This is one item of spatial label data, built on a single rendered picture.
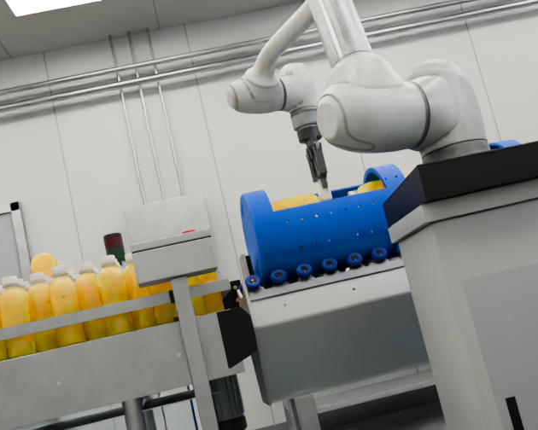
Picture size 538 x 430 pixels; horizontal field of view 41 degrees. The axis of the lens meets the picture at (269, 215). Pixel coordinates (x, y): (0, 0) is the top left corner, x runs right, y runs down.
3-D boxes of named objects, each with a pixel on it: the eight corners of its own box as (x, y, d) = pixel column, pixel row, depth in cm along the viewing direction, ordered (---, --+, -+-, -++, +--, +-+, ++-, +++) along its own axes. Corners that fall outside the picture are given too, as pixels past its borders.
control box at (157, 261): (218, 267, 174) (209, 226, 176) (137, 284, 171) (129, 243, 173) (216, 271, 184) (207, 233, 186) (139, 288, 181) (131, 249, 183)
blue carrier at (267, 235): (555, 209, 207) (522, 123, 216) (266, 274, 193) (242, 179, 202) (515, 238, 234) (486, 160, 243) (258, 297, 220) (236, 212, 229)
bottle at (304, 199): (266, 217, 209) (325, 203, 212) (260, 200, 213) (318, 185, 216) (266, 231, 215) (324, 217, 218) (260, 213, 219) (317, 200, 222)
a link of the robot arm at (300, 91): (310, 116, 229) (274, 119, 223) (299, 72, 232) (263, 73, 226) (326, 103, 220) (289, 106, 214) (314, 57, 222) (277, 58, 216)
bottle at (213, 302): (213, 314, 206) (200, 252, 209) (196, 319, 211) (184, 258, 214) (230, 311, 212) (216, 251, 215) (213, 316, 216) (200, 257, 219)
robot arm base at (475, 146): (531, 153, 158) (524, 130, 159) (439, 169, 154) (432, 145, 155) (494, 176, 175) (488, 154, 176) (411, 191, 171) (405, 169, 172)
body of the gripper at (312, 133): (322, 122, 218) (329, 150, 216) (317, 130, 226) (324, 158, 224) (298, 126, 216) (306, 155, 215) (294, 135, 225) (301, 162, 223)
